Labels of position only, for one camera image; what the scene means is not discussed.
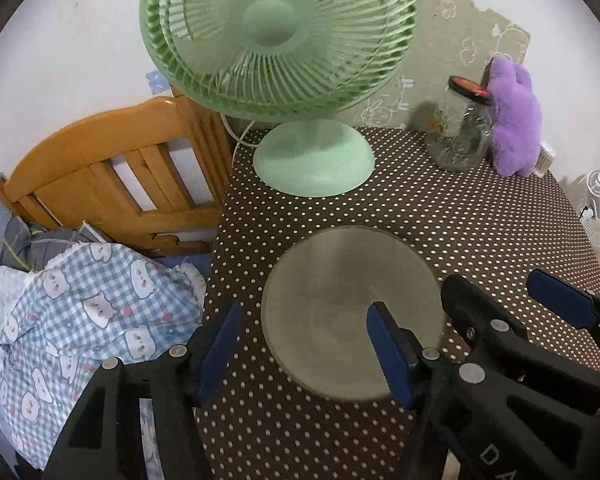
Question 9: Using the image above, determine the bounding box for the green ceramic bowl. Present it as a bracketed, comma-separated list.
[261, 226, 445, 402]

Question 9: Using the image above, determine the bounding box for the brown polka dot tablecloth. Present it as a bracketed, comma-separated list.
[197, 128, 600, 479]

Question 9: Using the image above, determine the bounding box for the blue checkered cloth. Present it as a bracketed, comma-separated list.
[0, 242, 206, 469]

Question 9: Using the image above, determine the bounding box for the cotton swab container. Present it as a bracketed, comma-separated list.
[532, 141, 556, 178]

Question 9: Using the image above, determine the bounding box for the glass jar with lid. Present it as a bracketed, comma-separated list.
[425, 76, 493, 171]

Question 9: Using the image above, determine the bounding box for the purple plush toy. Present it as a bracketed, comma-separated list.
[486, 55, 542, 177]

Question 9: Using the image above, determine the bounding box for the wooden chair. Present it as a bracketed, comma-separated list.
[0, 94, 232, 257]

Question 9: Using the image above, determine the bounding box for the green desk fan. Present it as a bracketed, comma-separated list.
[140, 0, 422, 197]

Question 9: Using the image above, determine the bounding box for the green patterned wall mat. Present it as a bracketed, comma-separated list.
[339, 0, 530, 130]

